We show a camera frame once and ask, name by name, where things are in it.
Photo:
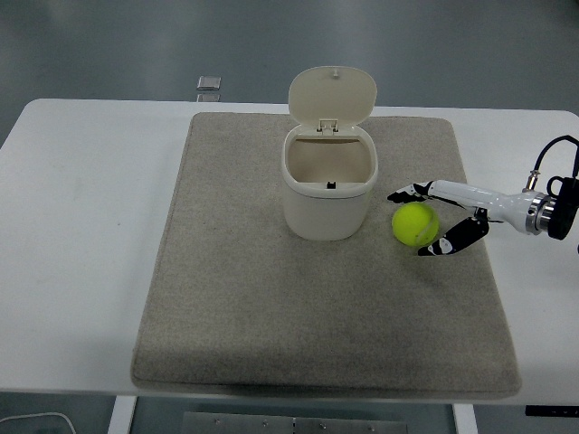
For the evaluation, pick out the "black table control panel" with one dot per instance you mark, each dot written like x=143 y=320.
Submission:
x=552 y=411

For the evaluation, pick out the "white table leg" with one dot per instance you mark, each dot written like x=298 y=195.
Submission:
x=463 y=420
x=122 y=416

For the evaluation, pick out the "yellow-green tennis ball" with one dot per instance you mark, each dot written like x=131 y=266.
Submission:
x=411 y=223

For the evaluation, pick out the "beige fabric mat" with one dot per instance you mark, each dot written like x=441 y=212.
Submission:
x=294 y=307

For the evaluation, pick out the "silver floor socket plate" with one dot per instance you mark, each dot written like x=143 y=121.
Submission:
x=209 y=82
x=208 y=97

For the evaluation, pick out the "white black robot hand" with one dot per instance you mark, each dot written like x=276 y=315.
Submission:
x=497 y=203

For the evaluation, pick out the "grey metal plate with screws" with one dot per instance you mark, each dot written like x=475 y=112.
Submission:
x=294 y=425

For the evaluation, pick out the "cream plastic bin with lid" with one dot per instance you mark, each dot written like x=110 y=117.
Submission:
x=323 y=212

